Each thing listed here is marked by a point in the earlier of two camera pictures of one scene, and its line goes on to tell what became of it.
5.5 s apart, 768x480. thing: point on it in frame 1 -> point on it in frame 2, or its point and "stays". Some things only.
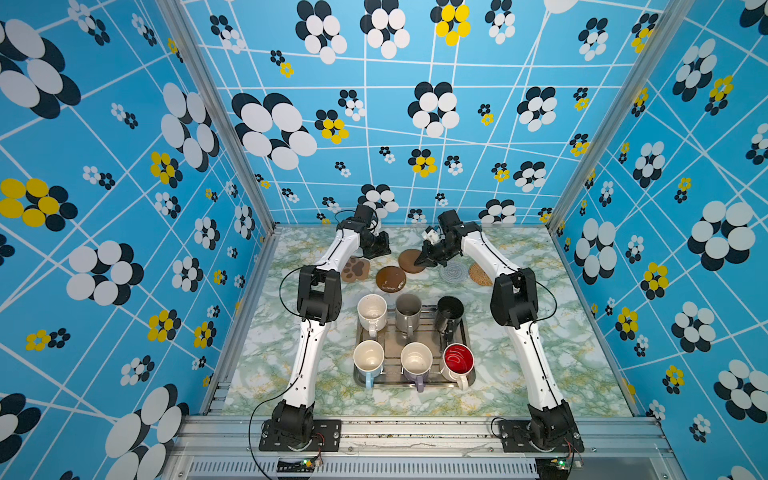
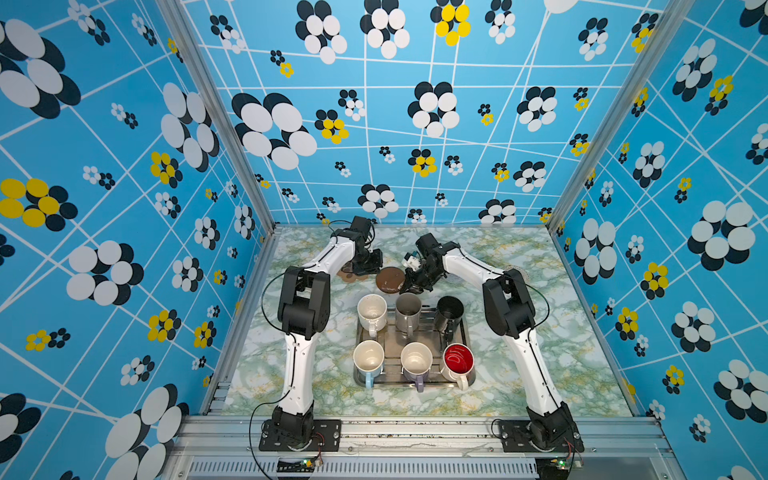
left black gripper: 381,250 -> 376,266
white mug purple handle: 416,361 stays
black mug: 449,311 stays
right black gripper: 427,256 -> 411,285
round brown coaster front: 391,279 stays
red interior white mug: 458,365 stays
